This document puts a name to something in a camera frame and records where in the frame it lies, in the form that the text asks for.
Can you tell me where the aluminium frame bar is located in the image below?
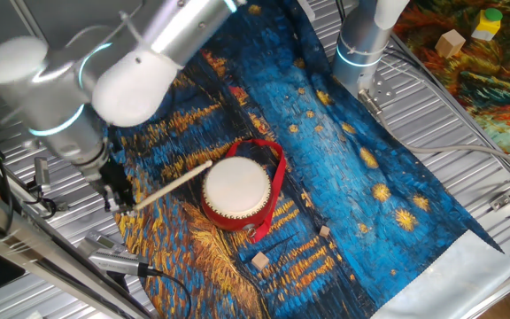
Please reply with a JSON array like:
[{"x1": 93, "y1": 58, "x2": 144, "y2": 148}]
[{"x1": 0, "y1": 176, "x2": 159, "y2": 319}]

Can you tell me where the yellow block green cap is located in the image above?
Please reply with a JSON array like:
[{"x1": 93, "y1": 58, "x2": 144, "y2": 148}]
[{"x1": 471, "y1": 7, "x2": 504, "y2": 42}]

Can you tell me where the blue yellow painted cloth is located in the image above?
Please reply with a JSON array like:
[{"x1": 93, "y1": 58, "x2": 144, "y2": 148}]
[{"x1": 104, "y1": 0, "x2": 510, "y2": 319}]

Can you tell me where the red drum strap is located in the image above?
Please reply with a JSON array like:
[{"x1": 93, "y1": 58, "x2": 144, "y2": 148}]
[{"x1": 224, "y1": 138, "x2": 288, "y2": 245}]

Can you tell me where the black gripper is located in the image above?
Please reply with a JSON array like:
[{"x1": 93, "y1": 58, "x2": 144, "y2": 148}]
[{"x1": 97, "y1": 159, "x2": 138, "y2": 214}]

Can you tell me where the big wooden cube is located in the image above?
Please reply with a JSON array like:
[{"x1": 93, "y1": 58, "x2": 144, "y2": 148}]
[{"x1": 435, "y1": 28, "x2": 467, "y2": 59}]

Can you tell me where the silver digital scale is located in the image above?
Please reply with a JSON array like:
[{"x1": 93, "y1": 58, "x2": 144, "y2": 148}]
[{"x1": 77, "y1": 230, "x2": 127, "y2": 258}]

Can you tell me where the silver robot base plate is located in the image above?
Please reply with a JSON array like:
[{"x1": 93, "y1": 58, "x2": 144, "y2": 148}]
[{"x1": 356, "y1": 70, "x2": 397, "y2": 105}]

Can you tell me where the red drum white skin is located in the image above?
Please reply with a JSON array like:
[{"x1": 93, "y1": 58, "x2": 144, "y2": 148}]
[{"x1": 200, "y1": 155, "x2": 278, "y2": 233}]

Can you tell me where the orange green painted cloth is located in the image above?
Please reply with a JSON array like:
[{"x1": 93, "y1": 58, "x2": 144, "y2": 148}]
[{"x1": 391, "y1": 0, "x2": 510, "y2": 154}]

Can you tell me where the black camera cable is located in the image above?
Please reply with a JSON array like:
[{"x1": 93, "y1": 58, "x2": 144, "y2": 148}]
[{"x1": 146, "y1": 267, "x2": 193, "y2": 319}]

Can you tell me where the larger small wooden cube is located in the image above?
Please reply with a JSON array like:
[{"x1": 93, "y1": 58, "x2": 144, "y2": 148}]
[{"x1": 251, "y1": 251, "x2": 271, "y2": 272}]

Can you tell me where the wooden drumstick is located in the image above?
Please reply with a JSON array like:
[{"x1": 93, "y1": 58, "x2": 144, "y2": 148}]
[{"x1": 133, "y1": 159, "x2": 214, "y2": 212}]

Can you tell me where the silver camera with black cable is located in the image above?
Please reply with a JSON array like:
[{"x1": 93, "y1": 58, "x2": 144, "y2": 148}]
[{"x1": 87, "y1": 247, "x2": 151, "y2": 279}]

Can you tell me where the thin metal rod with clamp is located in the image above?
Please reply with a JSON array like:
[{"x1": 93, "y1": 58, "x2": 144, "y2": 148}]
[{"x1": 9, "y1": 0, "x2": 48, "y2": 43}]

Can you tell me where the grey cable conduit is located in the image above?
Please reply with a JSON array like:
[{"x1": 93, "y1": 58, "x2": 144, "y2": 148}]
[{"x1": 358, "y1": 88, "x2": 510, "y2": 175}]

